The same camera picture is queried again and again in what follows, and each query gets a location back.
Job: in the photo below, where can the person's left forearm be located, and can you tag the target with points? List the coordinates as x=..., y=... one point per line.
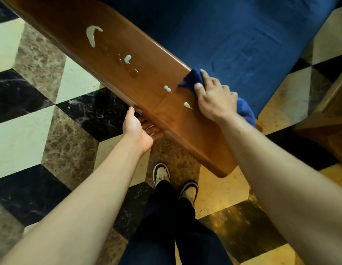
x=85, y=212

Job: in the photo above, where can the white liquid spill drops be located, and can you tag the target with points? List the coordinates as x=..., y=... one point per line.
x=90, y=33

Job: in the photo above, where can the person's left hand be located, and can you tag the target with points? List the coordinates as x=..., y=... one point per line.
x=135, y=132

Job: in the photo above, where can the person's left sneaker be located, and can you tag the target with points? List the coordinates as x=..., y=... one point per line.
x=161, y=173

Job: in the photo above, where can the dark blue cleaning cloth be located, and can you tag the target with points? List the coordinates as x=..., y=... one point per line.
x=191, y=78

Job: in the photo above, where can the person's right sneaker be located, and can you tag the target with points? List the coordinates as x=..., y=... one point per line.
x=189, y=191

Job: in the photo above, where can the person's right hand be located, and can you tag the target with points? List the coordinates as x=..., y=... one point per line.
x=218, y=102

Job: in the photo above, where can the person's right forearm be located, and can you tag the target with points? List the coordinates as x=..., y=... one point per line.
x=284, y=190

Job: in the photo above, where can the person's sneaker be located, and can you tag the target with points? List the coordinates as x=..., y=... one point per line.
x=189, y=191
x=161, y=173

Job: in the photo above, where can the brown wooden table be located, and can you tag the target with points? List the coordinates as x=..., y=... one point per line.
x=334, y=107

